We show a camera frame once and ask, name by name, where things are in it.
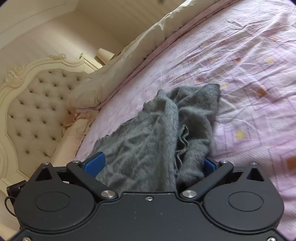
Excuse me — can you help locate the grey argyle knit sweater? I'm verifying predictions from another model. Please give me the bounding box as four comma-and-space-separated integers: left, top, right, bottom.
93, 83, 220, 194

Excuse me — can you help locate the beige pillow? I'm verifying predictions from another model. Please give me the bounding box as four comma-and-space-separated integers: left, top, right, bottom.
51, 110, 99, 166

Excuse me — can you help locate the beige duvet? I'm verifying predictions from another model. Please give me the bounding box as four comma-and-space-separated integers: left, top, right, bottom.
68, 1, 233, 110

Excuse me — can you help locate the tufted beige headboard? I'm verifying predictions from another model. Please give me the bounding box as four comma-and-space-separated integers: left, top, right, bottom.
1, 53, 101, 195

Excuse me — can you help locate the cream bedside lamp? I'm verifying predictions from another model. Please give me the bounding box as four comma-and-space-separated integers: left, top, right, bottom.
95, 48, 115, 65

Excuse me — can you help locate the pink patterned bed sheet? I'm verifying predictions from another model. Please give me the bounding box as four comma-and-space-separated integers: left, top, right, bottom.
75, 0, 296, 212

